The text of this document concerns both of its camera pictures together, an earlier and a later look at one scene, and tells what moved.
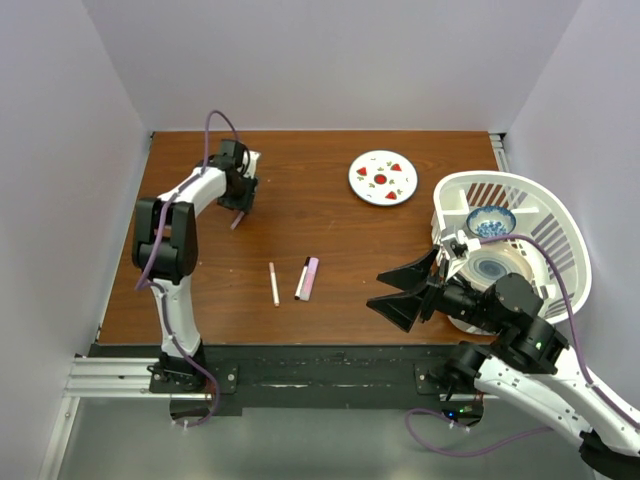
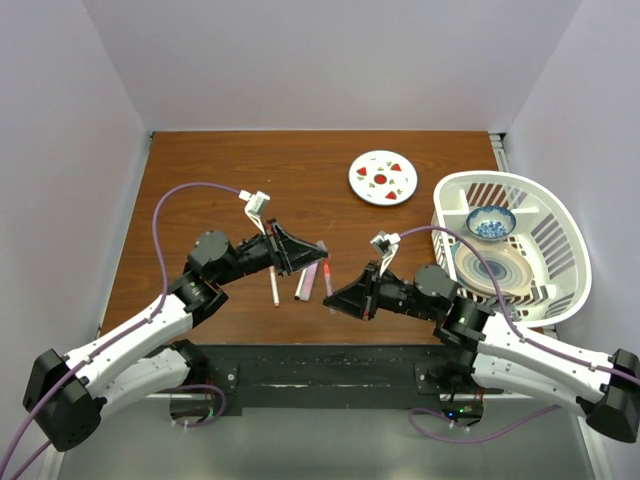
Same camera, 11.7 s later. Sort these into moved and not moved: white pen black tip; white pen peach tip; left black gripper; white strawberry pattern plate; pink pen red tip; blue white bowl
Moved: left black gripper; pink pen red tip
Not moved: white pen black tip; white strawberry pattern plate; blue white bowl; white pen peach tip
